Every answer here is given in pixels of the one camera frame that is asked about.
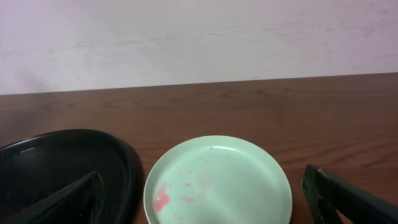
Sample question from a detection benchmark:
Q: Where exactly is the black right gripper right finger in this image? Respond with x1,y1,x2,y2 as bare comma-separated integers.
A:
302,164,397,224

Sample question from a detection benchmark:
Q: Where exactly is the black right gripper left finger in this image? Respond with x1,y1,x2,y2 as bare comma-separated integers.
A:
2,171,105,224

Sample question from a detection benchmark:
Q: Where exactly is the mint green plate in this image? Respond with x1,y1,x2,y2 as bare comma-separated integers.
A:
143,136,293,224

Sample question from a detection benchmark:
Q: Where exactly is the round black tray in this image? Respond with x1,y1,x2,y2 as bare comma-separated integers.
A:
1,129,144,223

